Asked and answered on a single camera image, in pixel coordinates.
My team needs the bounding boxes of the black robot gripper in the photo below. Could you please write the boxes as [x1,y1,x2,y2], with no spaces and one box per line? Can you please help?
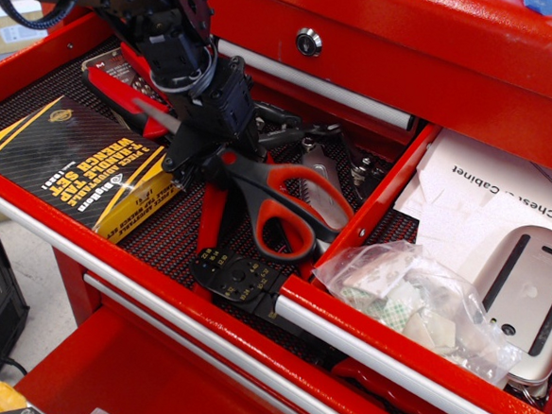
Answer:
[162,56,261,189]

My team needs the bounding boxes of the red and grey scissors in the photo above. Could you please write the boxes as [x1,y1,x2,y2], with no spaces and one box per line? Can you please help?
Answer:
[121,96,362,269]

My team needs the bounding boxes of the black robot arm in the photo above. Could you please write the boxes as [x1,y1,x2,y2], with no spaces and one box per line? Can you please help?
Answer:
[0,0,265,189]

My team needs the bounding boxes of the red left open drawer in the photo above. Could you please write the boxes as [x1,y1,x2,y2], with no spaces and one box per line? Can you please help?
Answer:
[0,5,448,379]

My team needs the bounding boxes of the red open drawer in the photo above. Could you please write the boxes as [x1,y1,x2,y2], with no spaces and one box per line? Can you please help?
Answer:
[12,300,373,414]
[268,113,552,414]
[0,5,448,379]

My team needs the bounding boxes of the red lower open drawer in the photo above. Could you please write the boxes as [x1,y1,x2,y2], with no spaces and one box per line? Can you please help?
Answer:
[12,300,373,414]

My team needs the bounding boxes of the red right open drawer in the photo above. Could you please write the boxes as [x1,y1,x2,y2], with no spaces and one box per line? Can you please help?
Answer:
[268,113,552,414]

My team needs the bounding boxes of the yellow black tap wrench box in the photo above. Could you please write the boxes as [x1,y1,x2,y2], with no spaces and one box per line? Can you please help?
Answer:
[0,96,179,243]

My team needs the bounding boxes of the silver folding utility knife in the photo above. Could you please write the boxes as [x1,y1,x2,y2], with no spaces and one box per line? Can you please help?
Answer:
[301,137,348,230]

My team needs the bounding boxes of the screwdriver bit set package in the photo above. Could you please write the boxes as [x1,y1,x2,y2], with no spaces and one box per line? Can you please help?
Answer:
[81,44,167,105]

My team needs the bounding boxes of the silver cabinet key lock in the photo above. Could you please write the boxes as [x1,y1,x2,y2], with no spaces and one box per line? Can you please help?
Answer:
[295,27,322,57]

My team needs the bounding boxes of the black metal pliers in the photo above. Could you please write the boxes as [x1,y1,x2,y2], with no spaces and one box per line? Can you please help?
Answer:
[254,101,387,200]

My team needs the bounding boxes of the clear bag of adhesive pads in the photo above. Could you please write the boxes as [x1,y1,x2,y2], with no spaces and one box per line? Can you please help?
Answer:
[314,241,522,388]

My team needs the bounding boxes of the red tool chest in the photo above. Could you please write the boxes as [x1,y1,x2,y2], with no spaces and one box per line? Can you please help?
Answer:
[0,0,552,414]

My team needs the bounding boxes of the white cabinet manual paper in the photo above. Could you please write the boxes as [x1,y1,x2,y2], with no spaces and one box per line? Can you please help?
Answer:
[394,129,552,282]

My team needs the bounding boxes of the silver computer mouse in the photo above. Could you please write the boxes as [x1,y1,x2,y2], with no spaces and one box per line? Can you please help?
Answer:
[475,225,552,386]

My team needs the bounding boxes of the red handled ratchet crimper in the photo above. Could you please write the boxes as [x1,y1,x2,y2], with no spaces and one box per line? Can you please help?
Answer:
[78,40,274,163]

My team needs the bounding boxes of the red handled wire stripper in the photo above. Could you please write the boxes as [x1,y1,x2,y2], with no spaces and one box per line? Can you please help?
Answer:
[190,183,302,336]

